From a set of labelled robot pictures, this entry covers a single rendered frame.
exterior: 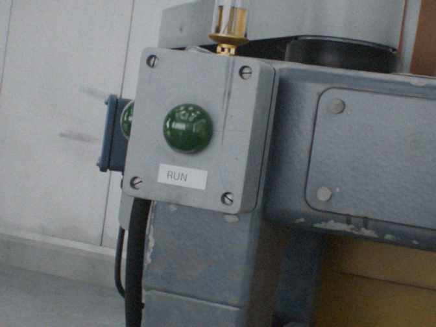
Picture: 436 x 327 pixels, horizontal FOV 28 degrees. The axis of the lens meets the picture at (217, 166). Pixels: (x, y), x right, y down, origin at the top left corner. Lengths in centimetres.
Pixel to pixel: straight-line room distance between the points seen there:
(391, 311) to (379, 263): 7
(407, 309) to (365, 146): 33
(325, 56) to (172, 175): 19
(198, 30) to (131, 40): 540
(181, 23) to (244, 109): 48
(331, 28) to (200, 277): 22
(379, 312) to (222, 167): 37
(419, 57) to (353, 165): 51
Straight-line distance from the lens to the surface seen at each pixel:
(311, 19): 67
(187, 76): 51
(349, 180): 53
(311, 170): 54
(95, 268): 637
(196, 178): 51
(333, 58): 65
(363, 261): 78
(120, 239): 107
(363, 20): 66
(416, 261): 78
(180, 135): 49
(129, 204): 100
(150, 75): 52
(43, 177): 657
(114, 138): 101
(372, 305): 84
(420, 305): 83
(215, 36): 58
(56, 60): 656
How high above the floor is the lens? 129
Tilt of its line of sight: 3 degrees down
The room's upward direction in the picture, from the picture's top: 8 degrees clockwise
